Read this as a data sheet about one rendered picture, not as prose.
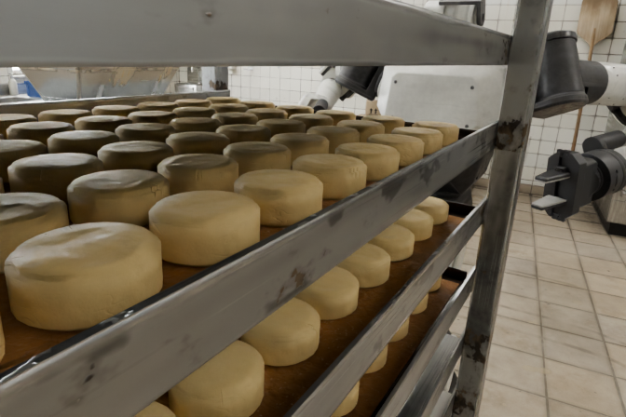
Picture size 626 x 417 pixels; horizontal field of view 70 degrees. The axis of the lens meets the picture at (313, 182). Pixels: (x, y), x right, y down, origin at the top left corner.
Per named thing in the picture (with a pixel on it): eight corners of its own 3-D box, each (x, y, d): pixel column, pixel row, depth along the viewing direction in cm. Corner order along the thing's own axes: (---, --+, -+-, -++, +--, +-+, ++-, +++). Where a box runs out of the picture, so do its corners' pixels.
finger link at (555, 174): (530, 180, 75) (552, 172, 78) (549, 184, 73) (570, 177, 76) (532, 170, 75) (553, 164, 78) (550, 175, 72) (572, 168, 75)
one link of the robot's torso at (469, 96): (398, 162, 134) (410, 37, 124) (521, 183, 117) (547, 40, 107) (351, 184, 109) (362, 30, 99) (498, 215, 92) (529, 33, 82)
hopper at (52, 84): (19, 102, 159) (13, 62, 156) (129, 92, 210) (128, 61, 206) (82, 110, 150) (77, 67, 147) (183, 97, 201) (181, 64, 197)
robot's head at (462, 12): (428, 44, 104) (433, 3, 102) (473, 45, 99) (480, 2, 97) (419, 42, 99) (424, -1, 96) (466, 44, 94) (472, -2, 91)
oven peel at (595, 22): (545, 203, 462) (583, -6, 429) (544, 202, 466) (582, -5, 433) (578, 208, 451) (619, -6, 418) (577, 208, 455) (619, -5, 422)
